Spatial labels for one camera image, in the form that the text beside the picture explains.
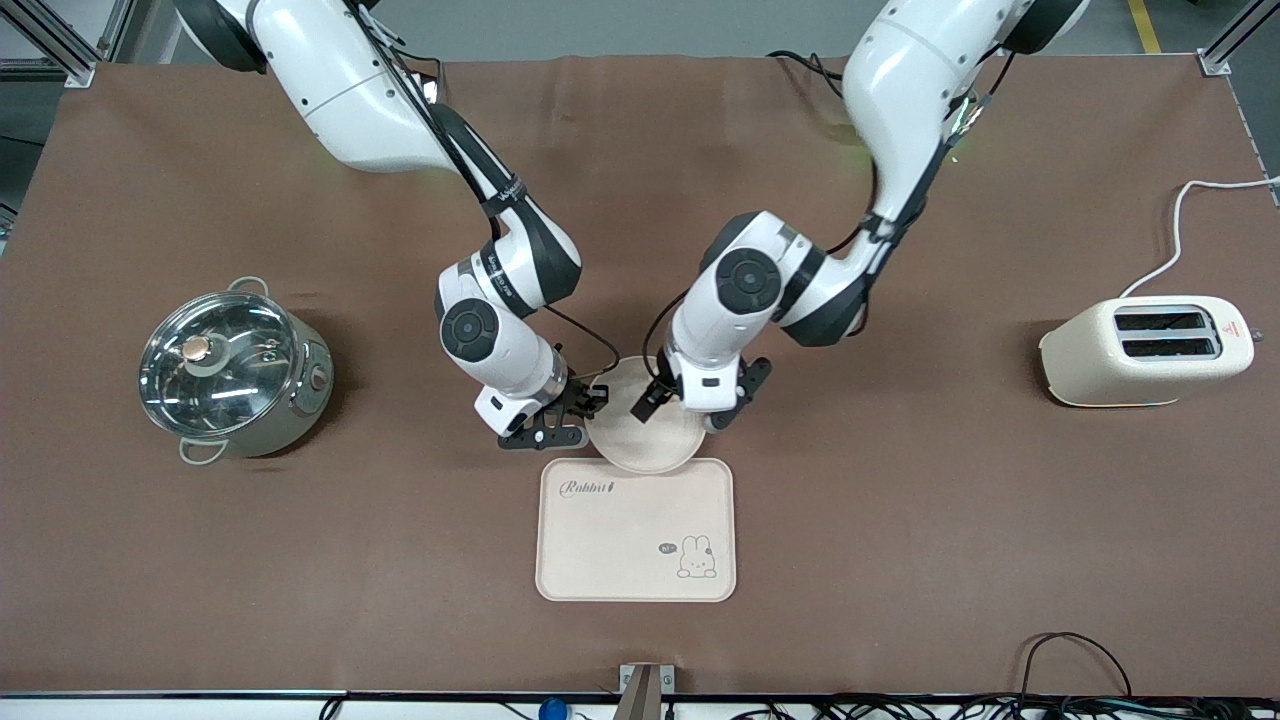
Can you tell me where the aluminium frame post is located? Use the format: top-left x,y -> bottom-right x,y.
1198,0 -> 1280,78
0,0 -> 136,89

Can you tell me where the glass pot lid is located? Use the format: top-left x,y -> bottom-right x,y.
138,292 -> 298,438

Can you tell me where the cream round plate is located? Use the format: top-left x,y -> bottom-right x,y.
583,355 -> 706,474

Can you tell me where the black arm base cable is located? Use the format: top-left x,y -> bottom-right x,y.
768,50 -> 853,103

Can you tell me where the white toaster power cable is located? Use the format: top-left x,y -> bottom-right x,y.
1120,176 -> 1280,299

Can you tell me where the cream two-slot toaster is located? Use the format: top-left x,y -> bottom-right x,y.
1040,295 -> 1263,408

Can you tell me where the black looped cable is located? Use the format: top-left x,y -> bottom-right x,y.
1020,632 -> 1133,701

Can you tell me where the metal table bracket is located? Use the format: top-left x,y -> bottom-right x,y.
619,663 -> 676,720

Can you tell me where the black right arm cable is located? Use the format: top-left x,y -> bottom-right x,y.
545,305 -> 623,381

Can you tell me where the black cable bundle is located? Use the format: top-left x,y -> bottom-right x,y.
730,693 -> 1280,720

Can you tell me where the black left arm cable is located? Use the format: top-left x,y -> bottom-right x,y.
642,290 -> 693,383

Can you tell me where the cream rabbit print tray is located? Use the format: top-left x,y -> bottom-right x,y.
535,457 -> 738,604

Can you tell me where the brown table mat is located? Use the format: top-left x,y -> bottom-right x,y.
0,52 -> 1280,698

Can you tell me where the stainless steel cooking pot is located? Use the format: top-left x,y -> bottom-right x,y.
138,277 -> 336,467

